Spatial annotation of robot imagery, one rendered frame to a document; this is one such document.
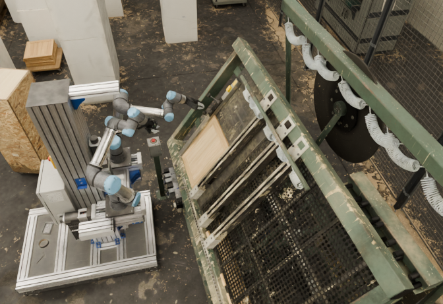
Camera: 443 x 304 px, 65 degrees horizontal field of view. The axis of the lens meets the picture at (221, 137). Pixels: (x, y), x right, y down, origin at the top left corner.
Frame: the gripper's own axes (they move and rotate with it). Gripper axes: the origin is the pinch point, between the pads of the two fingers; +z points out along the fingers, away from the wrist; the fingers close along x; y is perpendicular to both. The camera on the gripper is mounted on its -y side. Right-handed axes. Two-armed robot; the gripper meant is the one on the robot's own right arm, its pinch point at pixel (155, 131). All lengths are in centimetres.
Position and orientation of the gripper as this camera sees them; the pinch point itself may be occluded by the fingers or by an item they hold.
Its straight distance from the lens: 272.0
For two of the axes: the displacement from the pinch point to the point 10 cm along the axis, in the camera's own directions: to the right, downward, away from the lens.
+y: 9.4, -1.7, -3.0
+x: -0.4, -9.2, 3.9
